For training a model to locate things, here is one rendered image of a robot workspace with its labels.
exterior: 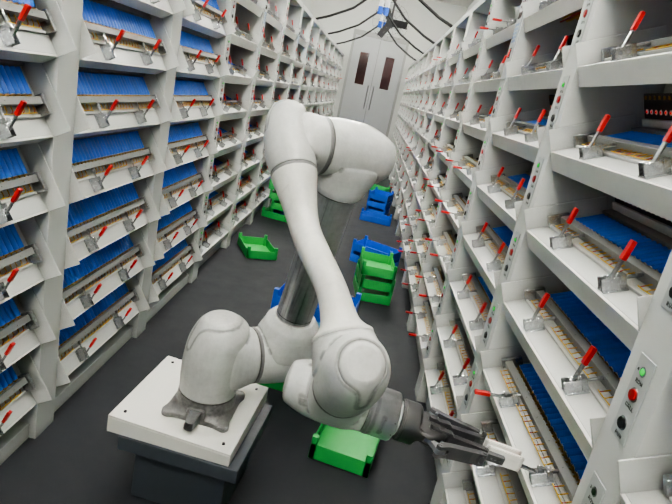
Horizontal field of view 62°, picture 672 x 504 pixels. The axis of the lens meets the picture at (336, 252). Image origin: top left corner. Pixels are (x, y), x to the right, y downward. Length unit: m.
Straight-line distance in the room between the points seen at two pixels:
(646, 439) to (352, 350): 0.39
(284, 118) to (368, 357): 0.60
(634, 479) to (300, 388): 0.51
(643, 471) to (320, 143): 0.82
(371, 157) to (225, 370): 0.65
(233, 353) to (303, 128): 0.60
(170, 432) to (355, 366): 0.80
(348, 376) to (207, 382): 0.73
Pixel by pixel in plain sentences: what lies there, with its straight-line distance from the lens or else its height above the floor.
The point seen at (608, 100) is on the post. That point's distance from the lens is 1.43.
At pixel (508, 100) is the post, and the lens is 2.09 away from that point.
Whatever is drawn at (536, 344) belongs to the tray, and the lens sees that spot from 1.24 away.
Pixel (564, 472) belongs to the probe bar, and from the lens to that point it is 1.14.
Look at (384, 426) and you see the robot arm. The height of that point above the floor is 0.60.
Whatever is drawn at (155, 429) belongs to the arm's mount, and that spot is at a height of 0.24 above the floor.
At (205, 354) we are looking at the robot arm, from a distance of 1.45.
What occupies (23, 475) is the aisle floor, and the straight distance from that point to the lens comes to 1.79.
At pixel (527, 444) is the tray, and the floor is 0.54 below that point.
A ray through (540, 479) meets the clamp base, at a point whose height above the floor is 0.55.
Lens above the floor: 1.14
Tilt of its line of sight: 16 degrees down
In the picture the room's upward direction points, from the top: 12 degrees clockwise
